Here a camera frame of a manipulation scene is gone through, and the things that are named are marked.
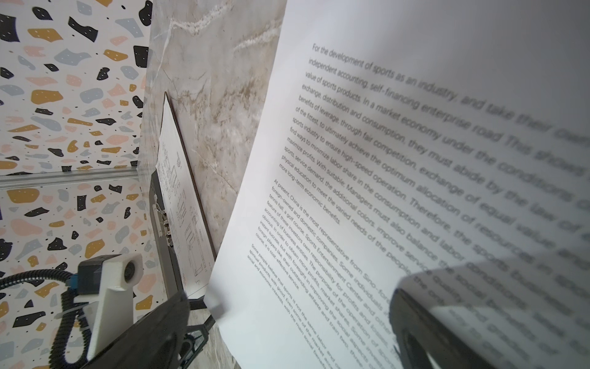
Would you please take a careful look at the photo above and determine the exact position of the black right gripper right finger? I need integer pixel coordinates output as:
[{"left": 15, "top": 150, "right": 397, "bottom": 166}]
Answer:
[{"left": 389, "top": 288, "right": 493, "bottom": 369}]

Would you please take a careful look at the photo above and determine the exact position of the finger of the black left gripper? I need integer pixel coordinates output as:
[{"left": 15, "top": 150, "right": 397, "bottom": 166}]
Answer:
[{"left": 179, "top": 315, "right": 215, "bottom": 369}]

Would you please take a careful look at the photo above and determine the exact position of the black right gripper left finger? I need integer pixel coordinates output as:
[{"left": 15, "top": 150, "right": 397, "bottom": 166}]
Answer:
[{"left": 85, "top": 292, "right": 189, "bottom": 369}]

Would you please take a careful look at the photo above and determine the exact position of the white drawing paper sheet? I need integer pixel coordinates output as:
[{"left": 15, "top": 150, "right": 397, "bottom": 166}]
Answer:
[{"left": 155, "top": 94, "right": 216, "bottom": 300}]

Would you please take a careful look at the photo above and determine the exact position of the white text paper sheet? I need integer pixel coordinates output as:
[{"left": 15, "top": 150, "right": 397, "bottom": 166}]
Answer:
[{"left": 206, "top": 1, "right": 589, "bottom": 368}]

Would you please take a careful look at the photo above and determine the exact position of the silver folder clip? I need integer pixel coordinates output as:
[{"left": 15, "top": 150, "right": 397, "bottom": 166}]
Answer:
[{"left": 152, "top": 195, "right": 174, "bottom": 248}]

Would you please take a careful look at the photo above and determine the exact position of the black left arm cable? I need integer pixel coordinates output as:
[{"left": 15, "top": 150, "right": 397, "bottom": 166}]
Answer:
[{"left": 0, "top": 268, "right": 93, "bottom": 369}]

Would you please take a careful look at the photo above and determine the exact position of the aluminium corner post left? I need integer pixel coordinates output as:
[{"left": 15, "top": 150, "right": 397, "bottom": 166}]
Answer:
[{"left": 1, "top": 168, "right": 138, "bottom": 190}]

